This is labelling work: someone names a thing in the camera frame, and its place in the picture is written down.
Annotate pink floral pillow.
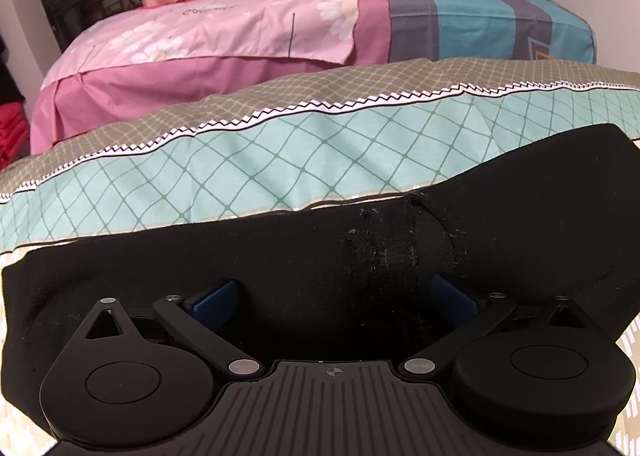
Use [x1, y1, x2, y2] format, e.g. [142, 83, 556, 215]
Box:
[30, 0, 390, 154]

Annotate blue grey pillow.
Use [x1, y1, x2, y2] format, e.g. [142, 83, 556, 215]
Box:
[387, 0, 597, 64]

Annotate patterned quilt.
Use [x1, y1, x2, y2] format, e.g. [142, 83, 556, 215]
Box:
[0, 55, 640, 456]

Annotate black pants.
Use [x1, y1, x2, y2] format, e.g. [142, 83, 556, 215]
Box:
[1, 125, 639, 427]

